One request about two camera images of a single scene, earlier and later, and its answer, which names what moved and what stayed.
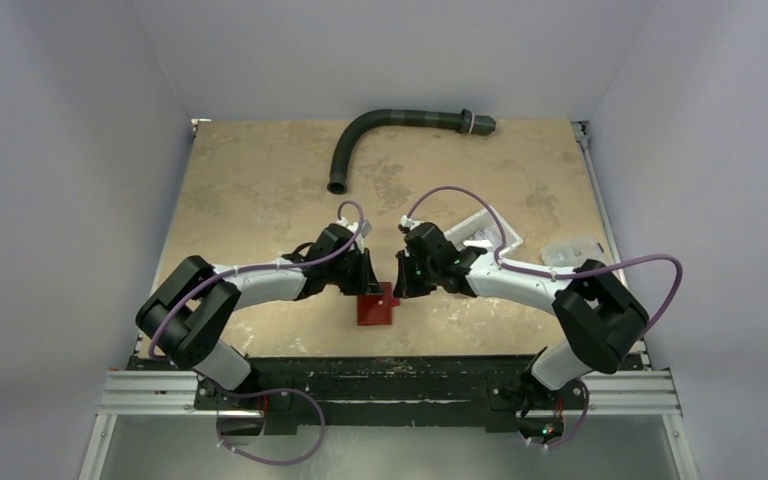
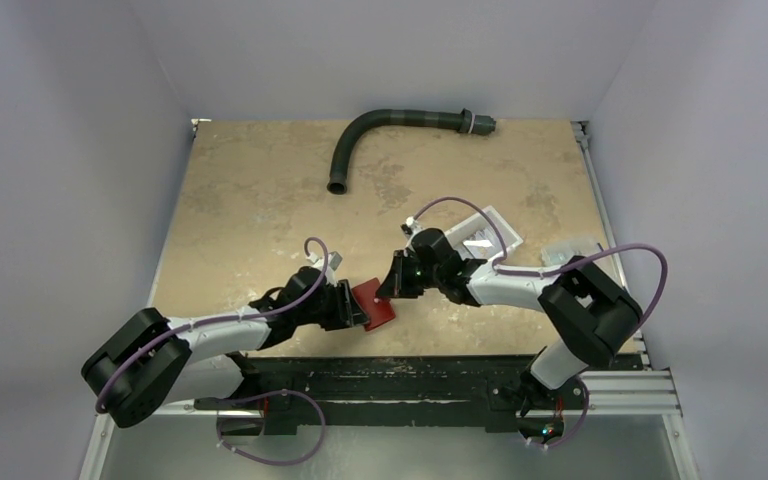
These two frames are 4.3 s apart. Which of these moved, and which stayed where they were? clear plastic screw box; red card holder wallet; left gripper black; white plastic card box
Moved: left gripper black
Stayed: red card holder wallet; clear plastic screw box; white plastic card box
